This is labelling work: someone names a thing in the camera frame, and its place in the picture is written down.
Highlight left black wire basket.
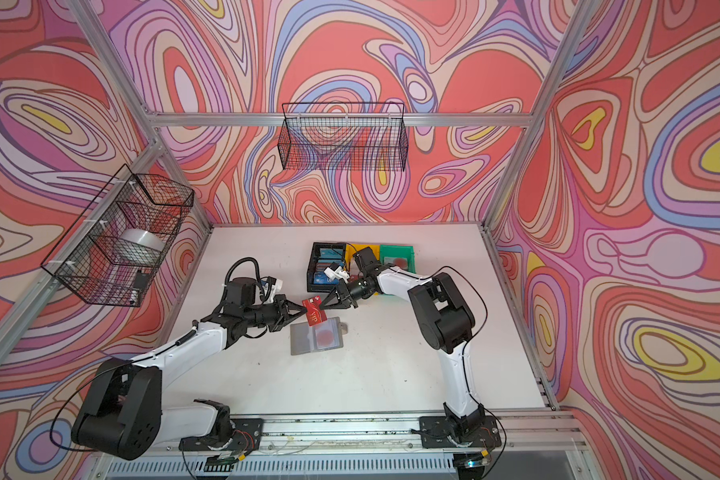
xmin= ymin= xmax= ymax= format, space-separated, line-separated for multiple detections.
xmin=41 ymin=166 xmax=195 ymax=308

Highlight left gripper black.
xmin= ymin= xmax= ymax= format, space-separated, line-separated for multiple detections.
xmin=241 ymin=296 xmax=307 ymax=333

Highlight rear black wire basket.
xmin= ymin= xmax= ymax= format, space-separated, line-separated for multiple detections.
xmin=277 ymin=100 xmax=409 ymax=172

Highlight blue cards in black bin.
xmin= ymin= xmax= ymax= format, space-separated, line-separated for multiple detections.
xmin=312 ymin=247 xmax=344 ymax=285

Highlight black wire basket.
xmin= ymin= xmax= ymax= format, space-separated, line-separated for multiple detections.
xmin=277 ymin=100 xmax=409 ymax=172
xmin=41 ymin=166 xmax=195 ymax=308

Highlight silver tape roll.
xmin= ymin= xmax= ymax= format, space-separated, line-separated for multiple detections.
xmin=120 ymin=228 xmax=165 ymax=252

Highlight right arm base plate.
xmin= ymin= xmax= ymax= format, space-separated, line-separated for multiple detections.
xmin=414 ymin=416 xmax=503 ymax=451

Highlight red VIP card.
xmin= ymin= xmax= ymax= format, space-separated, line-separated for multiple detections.
xmin=302 ymin=296 xmax=327 ymax=327

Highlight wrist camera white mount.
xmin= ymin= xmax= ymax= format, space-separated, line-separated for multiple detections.
xmin=323 ymin=262 xmax=350 ymax=282
xmin=259 ymin=276 xmax=283 ymax=303

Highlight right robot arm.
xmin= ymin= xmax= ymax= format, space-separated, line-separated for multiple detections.
xmin=320 ymin=248 xmax=502 ymax=451

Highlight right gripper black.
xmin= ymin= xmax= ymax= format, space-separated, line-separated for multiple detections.
xmin=319 ymin=275 xmax=374 ymax=310

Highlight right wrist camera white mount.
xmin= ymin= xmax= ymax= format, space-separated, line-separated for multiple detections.
xmin=323 ymin=262 xmax=350 ymax=282

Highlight yellow plastic bin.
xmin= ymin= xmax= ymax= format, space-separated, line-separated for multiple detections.
xmin=345 ymin=242 xmax=381 ymax=272

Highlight green plastic bin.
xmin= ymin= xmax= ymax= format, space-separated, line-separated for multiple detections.
xmin=379 ymin=244 xmax=416 ymax=273

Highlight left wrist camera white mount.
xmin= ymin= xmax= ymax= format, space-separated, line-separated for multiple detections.
xmin=259 ymin=276 xmax=283 ymax=303

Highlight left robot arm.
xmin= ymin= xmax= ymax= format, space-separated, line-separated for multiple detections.
xmin=71 ymin=271 xmax=307 ymax=460

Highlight grey card holder wallet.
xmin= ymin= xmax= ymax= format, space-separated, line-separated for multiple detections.
xmin=289 ymin=317 xmax=348 ymax=356

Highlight red white cards in green bin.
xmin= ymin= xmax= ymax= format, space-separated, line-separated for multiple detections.
xmin=387 ymin=257 xmax=412 ymax=272

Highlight black plastic bin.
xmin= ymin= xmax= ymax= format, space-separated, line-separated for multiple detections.
xmin=306 ymin=242 xmax=347 ymax=293

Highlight aluminium front rail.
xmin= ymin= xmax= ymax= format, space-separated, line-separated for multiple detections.
xmin=89 ymin=410 xmax=601 ymax=480

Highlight small black device in basket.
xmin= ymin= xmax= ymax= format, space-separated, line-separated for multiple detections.
xmin=132 ymin=270 xmax=150 ymax=294

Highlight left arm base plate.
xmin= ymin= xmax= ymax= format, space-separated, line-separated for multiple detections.
xmin=179 ymin=418 xmax=264 ymax=454

